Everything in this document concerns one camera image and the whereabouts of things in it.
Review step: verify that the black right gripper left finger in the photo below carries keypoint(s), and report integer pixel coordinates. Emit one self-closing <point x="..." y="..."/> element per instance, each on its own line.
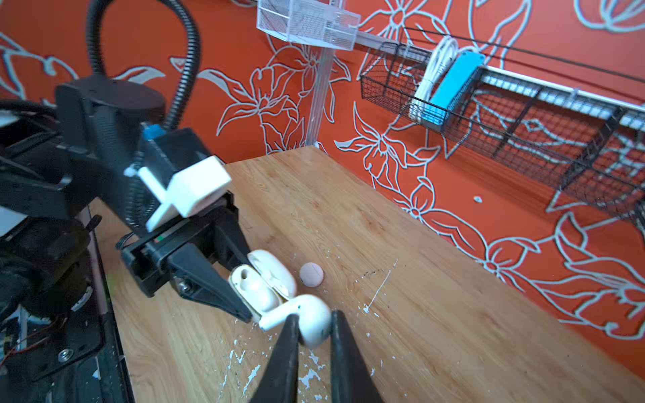
<point x="279" y="382"/>

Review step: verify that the aluminium frame rail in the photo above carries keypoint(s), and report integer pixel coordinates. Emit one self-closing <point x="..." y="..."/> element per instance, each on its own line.
<point x="320" y="95"/>

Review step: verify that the black wire wall basket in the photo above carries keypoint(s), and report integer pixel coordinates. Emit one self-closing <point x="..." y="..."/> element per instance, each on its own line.
<point x="583" y="145"/>

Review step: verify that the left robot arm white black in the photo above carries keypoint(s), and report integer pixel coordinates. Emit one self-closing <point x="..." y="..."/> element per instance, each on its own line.
<point x="120" y="142"/>

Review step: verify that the white wire mesh basket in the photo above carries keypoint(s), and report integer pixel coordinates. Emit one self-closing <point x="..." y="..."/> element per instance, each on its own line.
<point x="312" y="23"/>

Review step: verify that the white earbud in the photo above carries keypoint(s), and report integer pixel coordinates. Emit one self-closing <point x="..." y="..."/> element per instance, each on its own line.
<point x="255" y="292"/>
<point x="314" y="319"/>

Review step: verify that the white earbud charging case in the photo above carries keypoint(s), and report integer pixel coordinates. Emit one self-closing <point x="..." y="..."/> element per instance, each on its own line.
<point x="274" y="273"/>

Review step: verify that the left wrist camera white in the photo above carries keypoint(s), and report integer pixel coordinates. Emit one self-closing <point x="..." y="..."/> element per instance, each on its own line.
<point x="189" y="191"/>

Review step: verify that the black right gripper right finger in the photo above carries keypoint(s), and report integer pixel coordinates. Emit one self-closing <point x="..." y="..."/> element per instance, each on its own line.
<point x="351" y="381"/>

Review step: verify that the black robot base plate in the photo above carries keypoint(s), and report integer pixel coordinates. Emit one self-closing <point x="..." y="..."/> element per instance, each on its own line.
<point x="59" y="337"/>

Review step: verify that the light blue box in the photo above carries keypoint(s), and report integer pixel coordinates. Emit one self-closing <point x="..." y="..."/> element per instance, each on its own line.
<point x="445" y="98"/>

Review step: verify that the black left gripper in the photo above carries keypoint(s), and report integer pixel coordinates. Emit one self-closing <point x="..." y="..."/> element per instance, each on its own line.
<point x="181" y="253"/>

